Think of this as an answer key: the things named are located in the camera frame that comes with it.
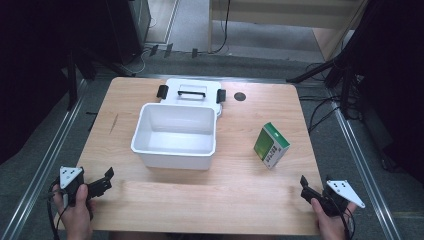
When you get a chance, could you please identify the white lid with black latches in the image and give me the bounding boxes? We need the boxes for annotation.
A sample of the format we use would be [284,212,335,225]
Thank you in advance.
[156,77,227,118]

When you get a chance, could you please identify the white floor cable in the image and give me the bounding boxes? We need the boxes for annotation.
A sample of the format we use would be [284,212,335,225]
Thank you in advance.
[128,48,149,76]

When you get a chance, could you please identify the black floor cables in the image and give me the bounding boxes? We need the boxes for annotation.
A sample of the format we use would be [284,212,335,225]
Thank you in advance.
[298,61,363,135]

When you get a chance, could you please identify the metal floor rail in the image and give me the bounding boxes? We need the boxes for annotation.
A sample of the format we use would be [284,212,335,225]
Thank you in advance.
[0,79,88,240]
[328,87,403,240]

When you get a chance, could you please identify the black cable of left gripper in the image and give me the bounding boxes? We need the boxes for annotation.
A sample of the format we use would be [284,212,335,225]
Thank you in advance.
[45,179,69,240]

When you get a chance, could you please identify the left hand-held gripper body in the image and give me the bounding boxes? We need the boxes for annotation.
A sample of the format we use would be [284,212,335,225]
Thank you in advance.
[59,165,91,205]

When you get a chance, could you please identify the green and white carton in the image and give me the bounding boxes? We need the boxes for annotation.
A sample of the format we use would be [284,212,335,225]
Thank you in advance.
[253,121,291,170]

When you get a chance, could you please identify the black metal stand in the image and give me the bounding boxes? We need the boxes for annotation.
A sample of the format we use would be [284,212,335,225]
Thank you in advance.
[64,49,101,112]

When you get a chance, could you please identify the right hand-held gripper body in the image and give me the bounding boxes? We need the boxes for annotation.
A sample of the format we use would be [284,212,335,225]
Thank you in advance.
[320,176,366,218]

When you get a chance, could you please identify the dark cabinet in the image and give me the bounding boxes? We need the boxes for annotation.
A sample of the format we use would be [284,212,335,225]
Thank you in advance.
[105,0,152,66]

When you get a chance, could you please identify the black hanging cable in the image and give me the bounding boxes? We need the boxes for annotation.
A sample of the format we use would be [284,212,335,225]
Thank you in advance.
[211,0,232,55]

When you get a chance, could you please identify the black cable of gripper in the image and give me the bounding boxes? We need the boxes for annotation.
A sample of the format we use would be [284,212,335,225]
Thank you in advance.
[331,196,357,240]
[45,179,69,240]

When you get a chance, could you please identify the light wooden frame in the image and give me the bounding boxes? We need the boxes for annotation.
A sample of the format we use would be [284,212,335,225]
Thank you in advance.
[207,0,368,62]

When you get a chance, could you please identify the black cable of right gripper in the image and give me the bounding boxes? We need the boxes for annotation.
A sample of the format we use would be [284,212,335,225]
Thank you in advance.
[331,196,357,240]

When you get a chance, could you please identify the white plastic storage box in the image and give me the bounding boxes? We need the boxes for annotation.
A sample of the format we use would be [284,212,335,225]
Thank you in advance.
[130,102,218,171]

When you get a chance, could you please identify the person's left hand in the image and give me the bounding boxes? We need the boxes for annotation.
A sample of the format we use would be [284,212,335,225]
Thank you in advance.
[52,183,96,240]

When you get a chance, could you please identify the black tripod stand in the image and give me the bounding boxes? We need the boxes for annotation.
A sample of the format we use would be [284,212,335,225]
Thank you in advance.
[285,49,364,120]

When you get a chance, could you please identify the person's right hand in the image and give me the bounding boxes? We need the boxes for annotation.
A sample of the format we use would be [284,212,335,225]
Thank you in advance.
[310,198,358,240]

